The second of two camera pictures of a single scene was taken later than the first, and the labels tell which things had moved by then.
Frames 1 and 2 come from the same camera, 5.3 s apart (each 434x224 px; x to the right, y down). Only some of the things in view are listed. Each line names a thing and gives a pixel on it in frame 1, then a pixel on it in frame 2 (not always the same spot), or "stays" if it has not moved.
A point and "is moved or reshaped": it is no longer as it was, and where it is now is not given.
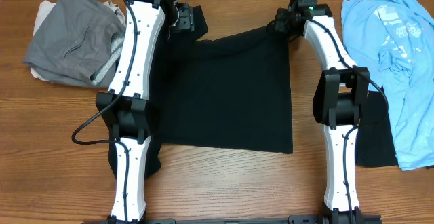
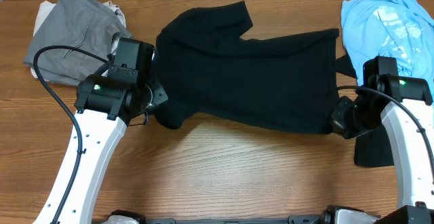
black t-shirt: [232, 94] is moved or reshaped
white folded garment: [43, 11] stays
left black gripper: [188, 17] → [159, 93]
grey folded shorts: [74, 41] stays
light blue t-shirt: [392, 33] stays
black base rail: [240, 220] stays
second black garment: [374, 144] stays
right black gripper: [281, 22] → [342, 119]
